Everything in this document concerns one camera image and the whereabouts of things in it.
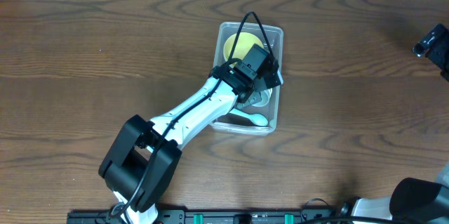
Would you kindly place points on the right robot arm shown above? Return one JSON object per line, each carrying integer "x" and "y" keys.
{"x": 413, "y": 200}

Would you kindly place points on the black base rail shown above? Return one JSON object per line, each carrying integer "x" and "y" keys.
{"x": 184, "y": 216}

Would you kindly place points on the white cup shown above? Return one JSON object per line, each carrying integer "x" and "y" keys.
{"x": 262, "y": 98}

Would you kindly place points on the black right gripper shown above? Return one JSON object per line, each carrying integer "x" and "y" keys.
{"x": 431, "y": 45}

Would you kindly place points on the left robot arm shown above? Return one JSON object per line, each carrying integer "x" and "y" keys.
{"x": 141, "y": 162}

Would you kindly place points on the mint green spoon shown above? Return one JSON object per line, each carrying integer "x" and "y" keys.
{"x": 257, "y": 119}

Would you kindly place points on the clear plastic container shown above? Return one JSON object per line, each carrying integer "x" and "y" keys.
{"x": 236, "y": 124}

